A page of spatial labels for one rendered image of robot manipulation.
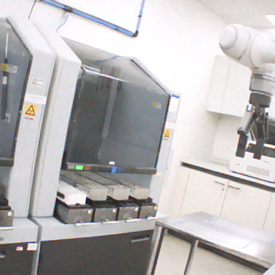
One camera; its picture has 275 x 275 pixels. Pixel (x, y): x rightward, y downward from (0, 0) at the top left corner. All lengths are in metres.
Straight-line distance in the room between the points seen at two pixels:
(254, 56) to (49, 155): 0.92
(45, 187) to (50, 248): 0.27
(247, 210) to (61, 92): 2.55
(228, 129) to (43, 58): 3.33
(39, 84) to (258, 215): 2.66
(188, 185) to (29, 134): 2.76
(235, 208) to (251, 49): 2.79
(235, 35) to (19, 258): 1.16
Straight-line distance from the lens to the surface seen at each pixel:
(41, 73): 1.43
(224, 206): 3.72
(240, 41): 1.00
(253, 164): 3.57
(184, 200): 4.00
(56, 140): 1.51
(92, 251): 1.71
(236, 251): 1.42
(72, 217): 1.55
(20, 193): 1.48
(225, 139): 4.46
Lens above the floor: 1.24
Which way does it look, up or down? 3 degrees down
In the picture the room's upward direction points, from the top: 12 degrees clockwise
